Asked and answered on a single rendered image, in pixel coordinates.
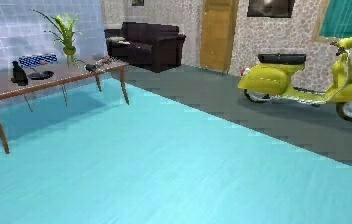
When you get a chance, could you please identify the black statuette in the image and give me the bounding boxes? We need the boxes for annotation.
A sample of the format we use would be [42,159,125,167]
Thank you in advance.
[10,60,29,87]

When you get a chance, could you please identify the reddish small items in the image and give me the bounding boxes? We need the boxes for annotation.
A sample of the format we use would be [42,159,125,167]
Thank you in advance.
[96,55,114,66]

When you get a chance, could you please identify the black flat dish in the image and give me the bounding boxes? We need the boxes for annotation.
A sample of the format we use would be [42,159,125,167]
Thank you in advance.
[27,70,55,81]

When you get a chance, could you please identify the teal window with wooden frame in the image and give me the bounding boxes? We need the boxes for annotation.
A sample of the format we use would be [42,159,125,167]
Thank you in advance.
[312,0,352,43]

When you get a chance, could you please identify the pale items on sofa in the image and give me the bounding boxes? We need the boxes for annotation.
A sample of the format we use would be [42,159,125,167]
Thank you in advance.
[106,36,132,46]

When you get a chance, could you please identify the green house plant in vase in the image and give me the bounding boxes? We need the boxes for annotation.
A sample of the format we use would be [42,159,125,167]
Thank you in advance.
[29,9,84,68]

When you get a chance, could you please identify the dark brown sofa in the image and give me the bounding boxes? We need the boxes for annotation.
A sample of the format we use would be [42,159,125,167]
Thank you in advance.
[104,21,187,74]

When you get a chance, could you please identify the dark framed wall picture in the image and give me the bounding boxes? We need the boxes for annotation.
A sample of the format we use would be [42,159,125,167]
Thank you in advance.
[246,0,296,19]

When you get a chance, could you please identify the wooden room door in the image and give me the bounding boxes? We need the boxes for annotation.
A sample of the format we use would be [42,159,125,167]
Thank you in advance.
[199,0,240,73]

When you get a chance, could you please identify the brown wooden table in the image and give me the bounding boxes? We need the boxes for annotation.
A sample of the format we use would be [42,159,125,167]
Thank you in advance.
[0,57,131,155]

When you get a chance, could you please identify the yellow motor scooter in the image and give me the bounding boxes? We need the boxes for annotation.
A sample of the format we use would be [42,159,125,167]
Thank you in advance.
[237,36,352,122]

